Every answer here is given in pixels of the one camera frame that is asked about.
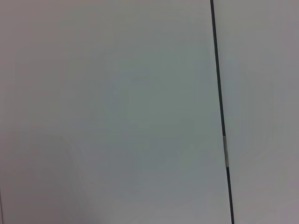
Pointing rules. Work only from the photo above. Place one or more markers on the small silver seam clip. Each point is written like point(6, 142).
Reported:
point(225, 151)

